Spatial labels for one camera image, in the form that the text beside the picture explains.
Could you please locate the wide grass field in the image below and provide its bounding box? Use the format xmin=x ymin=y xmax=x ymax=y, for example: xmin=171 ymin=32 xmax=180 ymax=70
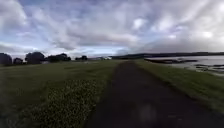
xmin=0 ymin=59 xmax=125 ymax=128

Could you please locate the grey water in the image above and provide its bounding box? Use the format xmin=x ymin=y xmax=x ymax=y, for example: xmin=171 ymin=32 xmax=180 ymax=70
xmin=146 ymin=55 xmax=224 ymax=78

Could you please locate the row of dark trees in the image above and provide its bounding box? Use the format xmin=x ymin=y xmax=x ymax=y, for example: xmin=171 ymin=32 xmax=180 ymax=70
xmin=0 ymin=51 xmax=89 ymax=66

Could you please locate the dark asphalt path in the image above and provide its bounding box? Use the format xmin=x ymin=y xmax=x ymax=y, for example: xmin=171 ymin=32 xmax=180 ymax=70
xmin=83 ymin=60 xmax=224 ymax=128

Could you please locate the grass bank strip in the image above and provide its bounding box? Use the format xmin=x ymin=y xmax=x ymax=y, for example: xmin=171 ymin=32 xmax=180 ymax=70
xmin=133 ymin=59 xmax=224 ymax=115

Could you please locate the dark mud bank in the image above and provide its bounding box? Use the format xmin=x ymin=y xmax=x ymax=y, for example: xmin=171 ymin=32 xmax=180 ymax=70
xmin=143 ymin=58 xmax=199 ymax=65

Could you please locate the distant wooded shore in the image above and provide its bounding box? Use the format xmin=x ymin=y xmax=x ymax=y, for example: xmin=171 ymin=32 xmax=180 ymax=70
xmin=109 ymin=51 xmax=224 ymax=61

